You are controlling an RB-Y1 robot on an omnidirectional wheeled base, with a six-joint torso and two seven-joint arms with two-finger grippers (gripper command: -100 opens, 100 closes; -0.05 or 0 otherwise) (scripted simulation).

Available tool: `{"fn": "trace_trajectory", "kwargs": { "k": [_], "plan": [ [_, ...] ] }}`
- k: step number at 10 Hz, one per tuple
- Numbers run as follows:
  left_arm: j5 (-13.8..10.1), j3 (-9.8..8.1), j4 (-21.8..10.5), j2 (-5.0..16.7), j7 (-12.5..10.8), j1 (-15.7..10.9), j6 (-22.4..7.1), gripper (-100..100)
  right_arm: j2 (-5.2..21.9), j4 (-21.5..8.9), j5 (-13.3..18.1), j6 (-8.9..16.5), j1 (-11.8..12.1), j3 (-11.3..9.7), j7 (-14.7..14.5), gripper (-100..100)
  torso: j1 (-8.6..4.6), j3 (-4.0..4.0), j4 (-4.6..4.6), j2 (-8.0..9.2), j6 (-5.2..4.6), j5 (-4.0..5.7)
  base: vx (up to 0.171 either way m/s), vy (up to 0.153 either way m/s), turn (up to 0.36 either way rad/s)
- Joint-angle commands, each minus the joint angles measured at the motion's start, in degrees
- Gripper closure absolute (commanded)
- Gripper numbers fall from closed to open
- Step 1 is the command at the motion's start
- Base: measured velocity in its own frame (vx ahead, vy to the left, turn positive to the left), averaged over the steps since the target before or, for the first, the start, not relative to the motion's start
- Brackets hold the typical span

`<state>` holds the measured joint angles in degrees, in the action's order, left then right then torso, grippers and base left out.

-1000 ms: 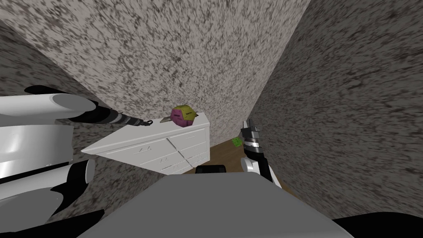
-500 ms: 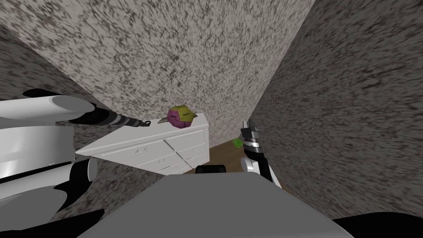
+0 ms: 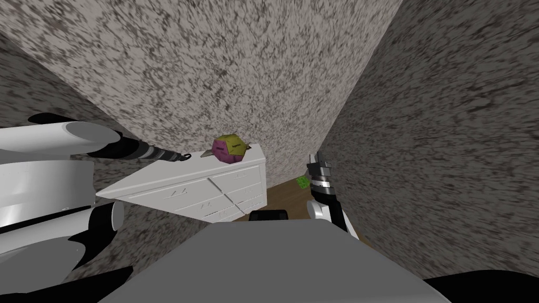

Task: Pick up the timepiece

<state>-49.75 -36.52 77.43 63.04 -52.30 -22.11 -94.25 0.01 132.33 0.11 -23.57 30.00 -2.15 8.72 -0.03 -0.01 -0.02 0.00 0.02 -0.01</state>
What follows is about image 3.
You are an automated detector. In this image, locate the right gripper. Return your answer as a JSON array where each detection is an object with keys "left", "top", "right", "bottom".
[{"left": 307, "top": 151, "right": 333, "bottom": 179}]

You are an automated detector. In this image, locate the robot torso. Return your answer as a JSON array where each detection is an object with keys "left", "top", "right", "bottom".
[{"left": 98, "top": 209, "right": 452, "bottom": 303}]

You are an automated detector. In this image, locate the white chest of drawers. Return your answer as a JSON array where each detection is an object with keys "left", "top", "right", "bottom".
[{"left": 95, "top": 143, "right": 268, "bottom": 224}]

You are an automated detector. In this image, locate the pink and yellow faceted ball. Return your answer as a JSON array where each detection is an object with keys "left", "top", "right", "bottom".
[{"left": 199, "top": 134, "right": 253, "bottom": 165}]

